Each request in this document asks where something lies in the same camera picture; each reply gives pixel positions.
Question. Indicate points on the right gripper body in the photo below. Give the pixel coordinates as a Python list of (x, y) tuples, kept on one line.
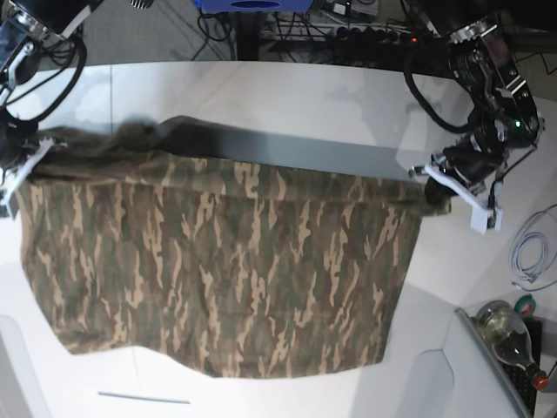
[(17, 143)]

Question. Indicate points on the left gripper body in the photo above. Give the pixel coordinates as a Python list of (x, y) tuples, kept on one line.
[(471, 161)]

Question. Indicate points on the camouflage t-shirt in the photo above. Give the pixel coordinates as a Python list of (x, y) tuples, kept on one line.
[(233, 269)]

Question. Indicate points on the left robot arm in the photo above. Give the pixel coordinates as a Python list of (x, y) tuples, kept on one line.
[(467, 37)]

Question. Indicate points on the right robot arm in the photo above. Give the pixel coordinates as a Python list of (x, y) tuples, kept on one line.
[(31, 32)]

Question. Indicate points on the green tape roll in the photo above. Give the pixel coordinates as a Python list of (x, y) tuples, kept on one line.
[(525, 306)]

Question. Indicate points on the clear plastic bottle red cap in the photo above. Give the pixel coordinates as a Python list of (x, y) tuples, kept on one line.
[(506, 333)]

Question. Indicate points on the black power strip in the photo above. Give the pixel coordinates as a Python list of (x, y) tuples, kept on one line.
[(376, 34)]

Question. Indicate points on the blue plastic bin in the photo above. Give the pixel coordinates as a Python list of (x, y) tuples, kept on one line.
[(216, 6)]

